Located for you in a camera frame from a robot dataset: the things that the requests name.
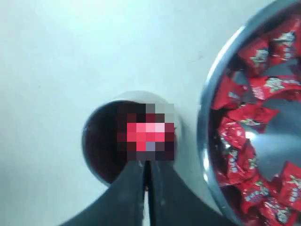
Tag red wrapped candy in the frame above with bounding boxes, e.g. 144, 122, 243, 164
238, 38, 269, 77
217, 117, 248, 150
269, 15, 301, 62
249, 74, 301, 102

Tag steel cup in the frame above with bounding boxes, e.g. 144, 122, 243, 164
81, 90, 200, 189

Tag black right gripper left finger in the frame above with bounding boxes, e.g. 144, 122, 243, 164
62, 161, 145, 226

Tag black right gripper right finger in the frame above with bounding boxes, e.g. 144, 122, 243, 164
147, 161, 235, 226

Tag round steel plate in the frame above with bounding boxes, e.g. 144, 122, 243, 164
197, 0, 301, 226

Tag red candy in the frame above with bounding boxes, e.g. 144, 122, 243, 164
269, 15, 301, 62
238, 38, 269, 77
217, 117, 248, 150
249, 74, 301, 102
127, 122, 175, 152

